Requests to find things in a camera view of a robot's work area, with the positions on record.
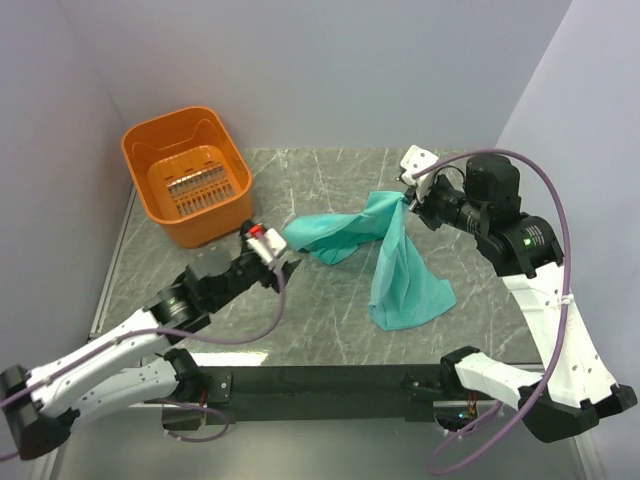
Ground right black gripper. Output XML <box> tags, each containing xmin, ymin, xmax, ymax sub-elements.
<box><xmin>404</xmin><ymin>172</ymin><xmax>488</xmax><ymax>235</ymax></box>

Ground teal t-shirt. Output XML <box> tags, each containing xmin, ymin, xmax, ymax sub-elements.
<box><xmin>284</xmin><ymin>191</ymin><xmax>457</xmax><ymax>331</ymax></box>

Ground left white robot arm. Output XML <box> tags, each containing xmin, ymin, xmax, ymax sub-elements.
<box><xmin>1</xmin><ymin>239</ymin><xmax>299</xmax><ymax>460</ymax></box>

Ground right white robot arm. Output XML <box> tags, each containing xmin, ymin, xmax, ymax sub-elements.
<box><xmin>399</xmin><ymin>145</ymin><xmax>637</xmax><ymax>443</ymax></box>

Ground orange plastic basket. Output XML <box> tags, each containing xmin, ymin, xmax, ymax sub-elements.
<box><xmin>121</xmin><ymin>106</ymin><xmax>254</xmax><ymax>249</ymax></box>

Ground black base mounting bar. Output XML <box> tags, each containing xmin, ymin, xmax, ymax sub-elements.
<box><xmin>160</xmin><ymin>363</ymin><xmax>499</xmax><ymax>434</ymax></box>

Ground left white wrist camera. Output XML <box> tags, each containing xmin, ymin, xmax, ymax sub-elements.
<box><xmin>242</xmin><ymin>221</ymin><xmax>288</xmax><ymax>265</ymax></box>

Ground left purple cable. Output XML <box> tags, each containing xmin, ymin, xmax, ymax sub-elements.
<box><xmin>0</xmin><ymin>234</ymin><xmax>287</xmax><ymax>462</ymax></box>

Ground purple cable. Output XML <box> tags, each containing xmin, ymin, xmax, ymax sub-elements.
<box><xmin>0</xmin><ymin>234</ymin><xmax>287</xmax><ymax>462</ymax></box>
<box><xmin>414</xmin><ymin>148</ymin><xmax>574</xmax><ymax>476</ymax></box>

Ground aluminium frame rail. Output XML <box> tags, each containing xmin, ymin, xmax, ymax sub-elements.
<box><xmin>88</xmin><ymin>187</ymin><xmax>136</xmax><ymax>341</ymax></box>

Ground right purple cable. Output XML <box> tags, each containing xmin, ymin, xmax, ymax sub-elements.
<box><xmin>414</xmin><ymin>148</ymin><xmax>574</xmax><ymax>476</ymax></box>

